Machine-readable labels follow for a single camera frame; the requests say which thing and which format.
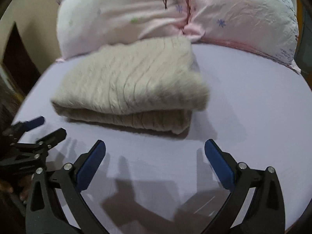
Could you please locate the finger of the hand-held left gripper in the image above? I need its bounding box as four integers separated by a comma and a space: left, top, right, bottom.
36, 128, 67, 152
2, 116, 46, 139

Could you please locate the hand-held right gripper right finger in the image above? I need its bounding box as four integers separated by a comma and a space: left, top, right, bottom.
202, 139, 286, 234

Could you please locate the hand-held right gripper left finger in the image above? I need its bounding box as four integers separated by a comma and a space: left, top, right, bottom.
25, 140, 109, 234

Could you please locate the beige knit sweater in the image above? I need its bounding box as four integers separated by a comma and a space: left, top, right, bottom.
51, 36, 210, 135

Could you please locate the person's left hand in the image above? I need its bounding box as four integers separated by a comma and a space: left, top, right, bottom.
0, 175, 33, 204

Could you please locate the lavender bed sheet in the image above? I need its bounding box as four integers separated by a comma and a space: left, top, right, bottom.
11, 43, 312, 234

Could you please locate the pink floral pillow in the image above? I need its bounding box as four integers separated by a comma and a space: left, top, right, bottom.
56, 0, 193, 59
182, 0, 302, 75

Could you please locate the dark green object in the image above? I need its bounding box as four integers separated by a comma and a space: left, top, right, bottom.
294, 4, 312, 89

